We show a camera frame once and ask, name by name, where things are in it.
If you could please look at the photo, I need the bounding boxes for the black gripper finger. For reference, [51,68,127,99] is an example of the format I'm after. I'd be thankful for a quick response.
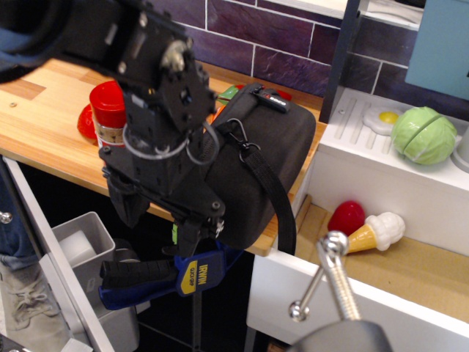
[108,183,149,228]
[177,219,202,257]

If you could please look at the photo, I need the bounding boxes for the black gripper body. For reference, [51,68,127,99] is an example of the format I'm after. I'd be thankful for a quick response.
[99,146,225,237]

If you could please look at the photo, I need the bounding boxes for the green tape zipper pull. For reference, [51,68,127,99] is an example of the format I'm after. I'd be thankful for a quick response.
[171,223,179,245]

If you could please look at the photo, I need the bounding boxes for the black zipper case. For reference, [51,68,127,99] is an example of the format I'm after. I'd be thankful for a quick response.
[204,83,316,254]

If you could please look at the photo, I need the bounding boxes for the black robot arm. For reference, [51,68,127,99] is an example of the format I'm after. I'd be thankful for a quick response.
[1,1,225,257]

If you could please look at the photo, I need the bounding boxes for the grey plastic bin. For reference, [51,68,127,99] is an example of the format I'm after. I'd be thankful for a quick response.
[53,212,139,351]

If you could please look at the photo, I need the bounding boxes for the orange toy piece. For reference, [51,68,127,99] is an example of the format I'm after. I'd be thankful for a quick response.
[208,106,225,124]

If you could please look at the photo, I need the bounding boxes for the blue Irwin bar clamp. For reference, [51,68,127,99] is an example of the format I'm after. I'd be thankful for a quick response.
[99,242,243,351]

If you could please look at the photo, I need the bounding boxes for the red toy tomato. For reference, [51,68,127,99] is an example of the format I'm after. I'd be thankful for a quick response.
[77,104,97,140]

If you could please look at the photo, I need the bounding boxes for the green toy vegetable piece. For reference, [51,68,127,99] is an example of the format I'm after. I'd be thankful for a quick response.
[217,84,244,105]

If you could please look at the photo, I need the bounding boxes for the red-lidded spice jar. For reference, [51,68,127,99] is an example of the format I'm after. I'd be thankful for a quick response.
[89,81,126,147]

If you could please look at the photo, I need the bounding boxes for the person's blue jeans leg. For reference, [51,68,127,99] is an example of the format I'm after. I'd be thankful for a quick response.
[1,175,38,271]

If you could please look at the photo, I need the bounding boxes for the grey sneaker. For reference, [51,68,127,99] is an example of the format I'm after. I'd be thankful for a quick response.
[1,264,70,351]

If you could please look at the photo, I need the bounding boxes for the red toy fruit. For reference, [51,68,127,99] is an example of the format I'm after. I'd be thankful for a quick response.
[328,200,366,235]

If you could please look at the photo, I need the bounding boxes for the toy ice cream cone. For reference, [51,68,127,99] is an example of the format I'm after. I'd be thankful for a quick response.
[348,212,406,253]

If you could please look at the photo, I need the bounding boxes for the white toy sink unit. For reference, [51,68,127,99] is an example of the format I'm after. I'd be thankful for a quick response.
[247,89,468,351]

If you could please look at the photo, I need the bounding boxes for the toy fried egg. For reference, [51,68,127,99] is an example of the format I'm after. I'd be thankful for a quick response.
[363,106,403,136]

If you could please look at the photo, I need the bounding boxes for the green toy cabbage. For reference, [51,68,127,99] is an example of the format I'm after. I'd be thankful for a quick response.
[391,106,457,165]

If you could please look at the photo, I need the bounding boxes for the teal box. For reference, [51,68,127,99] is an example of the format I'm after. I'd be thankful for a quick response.
[405,0,468,100]

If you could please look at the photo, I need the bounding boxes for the black shoulder strap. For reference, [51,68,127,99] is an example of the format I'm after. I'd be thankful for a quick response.
[215,117,297,256]

